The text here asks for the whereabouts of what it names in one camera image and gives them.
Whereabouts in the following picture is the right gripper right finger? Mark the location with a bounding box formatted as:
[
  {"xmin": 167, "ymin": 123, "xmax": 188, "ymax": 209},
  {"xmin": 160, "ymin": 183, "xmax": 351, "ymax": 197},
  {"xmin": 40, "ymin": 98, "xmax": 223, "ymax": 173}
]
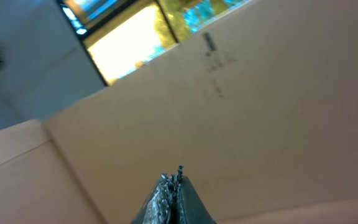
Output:
[{"xmin": 174, "ymin": 165, "xmax": 216, "ymax": 224}]

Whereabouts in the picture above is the bright window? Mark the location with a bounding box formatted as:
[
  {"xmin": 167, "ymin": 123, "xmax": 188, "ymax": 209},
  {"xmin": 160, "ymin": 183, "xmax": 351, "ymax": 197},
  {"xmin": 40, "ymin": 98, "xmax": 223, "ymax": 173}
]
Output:
[{"xmin": 57, "ymin": 0, "xmax": 247, "ymax": 85}]

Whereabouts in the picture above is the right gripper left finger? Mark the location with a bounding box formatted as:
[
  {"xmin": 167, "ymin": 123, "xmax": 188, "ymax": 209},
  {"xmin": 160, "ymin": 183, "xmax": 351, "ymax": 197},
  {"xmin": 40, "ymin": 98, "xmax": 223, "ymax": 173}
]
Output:
[{"xmin": 131, "ymin": 174, "xmax": 175, "ymax": 224}]

